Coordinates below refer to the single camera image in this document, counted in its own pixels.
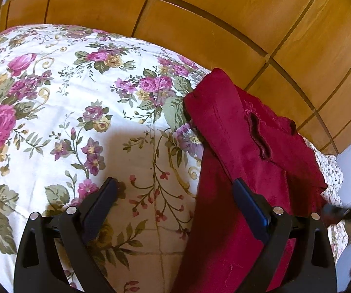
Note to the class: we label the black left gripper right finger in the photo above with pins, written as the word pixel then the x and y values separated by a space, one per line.
pixel 311 268

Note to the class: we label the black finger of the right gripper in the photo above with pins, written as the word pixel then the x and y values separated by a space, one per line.
pixel 332 214

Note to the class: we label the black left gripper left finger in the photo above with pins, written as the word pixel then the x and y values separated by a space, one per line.
pixel 38 267

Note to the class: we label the red garment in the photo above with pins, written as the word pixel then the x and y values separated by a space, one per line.
pixel 243 138

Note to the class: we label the floral bedspread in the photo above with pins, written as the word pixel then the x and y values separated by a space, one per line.
pixel 79 105

